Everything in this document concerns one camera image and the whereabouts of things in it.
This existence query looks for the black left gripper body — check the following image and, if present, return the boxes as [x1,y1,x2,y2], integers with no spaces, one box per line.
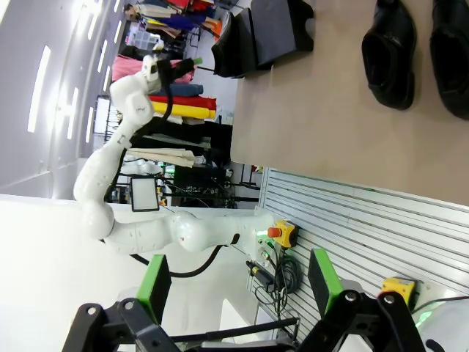
[156,59,185,81]

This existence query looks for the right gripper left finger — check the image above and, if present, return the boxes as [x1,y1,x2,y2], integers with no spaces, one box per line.
[62,252,191,352]

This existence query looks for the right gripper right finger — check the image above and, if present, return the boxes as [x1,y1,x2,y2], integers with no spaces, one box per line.
[298,248,429,352]

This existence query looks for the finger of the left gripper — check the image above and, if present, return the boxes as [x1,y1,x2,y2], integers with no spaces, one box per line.
[181,56,204,71]

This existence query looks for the black leather loafer shoe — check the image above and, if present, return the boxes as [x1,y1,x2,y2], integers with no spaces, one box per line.
[429,0,469,121]

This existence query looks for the black metal shoe stand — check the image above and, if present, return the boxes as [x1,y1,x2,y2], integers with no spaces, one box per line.
[251,0,315,71]
[211,9,257,78]

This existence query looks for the blue fabric roll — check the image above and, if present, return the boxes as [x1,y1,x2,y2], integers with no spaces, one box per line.
[166,83,204,97]

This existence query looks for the red fabric roll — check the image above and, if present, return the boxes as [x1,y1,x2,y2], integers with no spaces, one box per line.
[148,94,217,109]

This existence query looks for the yellow fabric roll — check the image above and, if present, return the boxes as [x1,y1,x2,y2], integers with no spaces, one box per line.
[149,101,218,120]

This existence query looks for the pink cloth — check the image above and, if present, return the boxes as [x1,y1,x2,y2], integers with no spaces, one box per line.
[111,54,195,84]

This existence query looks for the yellow emergency stop button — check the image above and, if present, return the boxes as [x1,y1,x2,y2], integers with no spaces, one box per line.
[267,219,300,250]
[380,277,418,305]

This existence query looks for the black power adapter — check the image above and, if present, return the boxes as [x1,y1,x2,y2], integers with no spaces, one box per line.
[245,259,275,290]

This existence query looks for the white slatted base panel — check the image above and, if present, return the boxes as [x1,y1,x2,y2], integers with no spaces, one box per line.
[252,166,469,342]

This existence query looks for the white screen monitor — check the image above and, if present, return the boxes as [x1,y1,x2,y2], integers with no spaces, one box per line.
[130,175,161,213]

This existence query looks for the black thin rod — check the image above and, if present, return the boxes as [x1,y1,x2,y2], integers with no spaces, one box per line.
[170,317,298,344]

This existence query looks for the black cable bundle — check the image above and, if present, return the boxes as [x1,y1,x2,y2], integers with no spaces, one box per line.
[254,252,303,320]

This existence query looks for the black corrugated cable hose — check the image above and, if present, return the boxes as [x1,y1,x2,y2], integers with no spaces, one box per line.
[104,67,226,278]

